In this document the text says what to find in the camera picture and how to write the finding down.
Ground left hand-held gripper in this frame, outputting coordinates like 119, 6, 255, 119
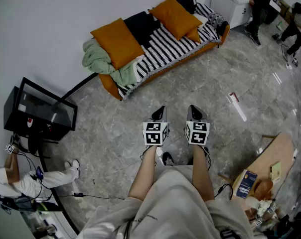
142, 106, 170, 147

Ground light wooden table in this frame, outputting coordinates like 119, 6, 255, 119
217, 132, 298, 224

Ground person's left forearm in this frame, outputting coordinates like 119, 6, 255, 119
128, 145, 157, 200

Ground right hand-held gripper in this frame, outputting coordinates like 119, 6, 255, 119
184, 105, 211, 146

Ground grey patterned throw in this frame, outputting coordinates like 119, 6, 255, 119
207, 12, 229, 36

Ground pale yellow book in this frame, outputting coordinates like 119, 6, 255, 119
270, 162, 282, 185

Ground orange sofa with striped cover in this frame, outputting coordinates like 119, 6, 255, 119
115, 0, 222, 101

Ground blue book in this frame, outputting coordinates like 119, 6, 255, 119
232, 169, 258, 198

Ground small orange cushion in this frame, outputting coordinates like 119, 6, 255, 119
185, 26, 202, 44

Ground person's right forearm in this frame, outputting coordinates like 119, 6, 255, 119
191, 144, 215, 202

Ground light green knitted blanket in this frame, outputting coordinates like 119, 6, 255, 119
81, 38, 139, 86

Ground person's black shoe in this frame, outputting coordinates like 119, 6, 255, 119
162, 152, 175, 166

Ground white flowers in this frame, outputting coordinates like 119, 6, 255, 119
257, 199, 273, 217

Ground brown wooden bowl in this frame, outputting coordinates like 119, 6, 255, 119
254, 178, 274, 201

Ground white sink cabinet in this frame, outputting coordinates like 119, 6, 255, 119
210, 0, 253, 29

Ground person's beige sweatshirt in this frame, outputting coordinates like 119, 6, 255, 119
77, 165, 266, 239

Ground white fluffy pillow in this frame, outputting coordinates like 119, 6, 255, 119
193, 13, 209, 29

